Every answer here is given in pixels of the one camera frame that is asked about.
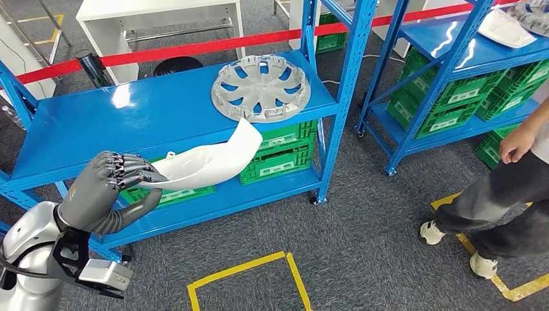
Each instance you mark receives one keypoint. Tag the white cabinet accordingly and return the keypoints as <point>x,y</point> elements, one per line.
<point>21,56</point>

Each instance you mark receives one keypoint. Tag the white sneaker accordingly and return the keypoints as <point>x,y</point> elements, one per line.
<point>432,234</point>
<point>484,266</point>

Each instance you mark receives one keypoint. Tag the white table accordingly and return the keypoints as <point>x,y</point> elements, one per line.
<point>150,8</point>

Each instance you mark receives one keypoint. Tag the person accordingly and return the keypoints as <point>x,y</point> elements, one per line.
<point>493,206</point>

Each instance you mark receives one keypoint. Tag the silver wheel hubcap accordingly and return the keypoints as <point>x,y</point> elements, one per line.
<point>260,88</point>

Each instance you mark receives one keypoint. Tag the white curved plastic part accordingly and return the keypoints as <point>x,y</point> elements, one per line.
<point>206,163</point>

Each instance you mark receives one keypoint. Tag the blue metal shelf rack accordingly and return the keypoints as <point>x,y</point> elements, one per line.
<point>493,60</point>
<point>150,111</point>

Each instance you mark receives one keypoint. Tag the white plastic panel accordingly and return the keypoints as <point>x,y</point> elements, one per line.
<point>506,30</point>

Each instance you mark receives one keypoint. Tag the black round stanchion base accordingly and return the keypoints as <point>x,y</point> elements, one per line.
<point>178,66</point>

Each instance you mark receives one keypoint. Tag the red barrier belt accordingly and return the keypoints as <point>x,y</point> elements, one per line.
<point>193,48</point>

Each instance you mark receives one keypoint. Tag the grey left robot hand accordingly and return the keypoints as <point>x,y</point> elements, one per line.
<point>94,193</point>

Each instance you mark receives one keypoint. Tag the grey wheel hubcap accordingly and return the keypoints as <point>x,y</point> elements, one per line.
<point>534,17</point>

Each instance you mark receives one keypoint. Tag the black stanchion post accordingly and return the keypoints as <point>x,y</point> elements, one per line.
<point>92,71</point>

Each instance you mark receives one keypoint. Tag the person's hand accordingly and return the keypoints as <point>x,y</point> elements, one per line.
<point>517,146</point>

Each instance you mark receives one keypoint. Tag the clear plastic water bottle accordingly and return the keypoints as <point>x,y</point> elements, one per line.
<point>10,116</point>

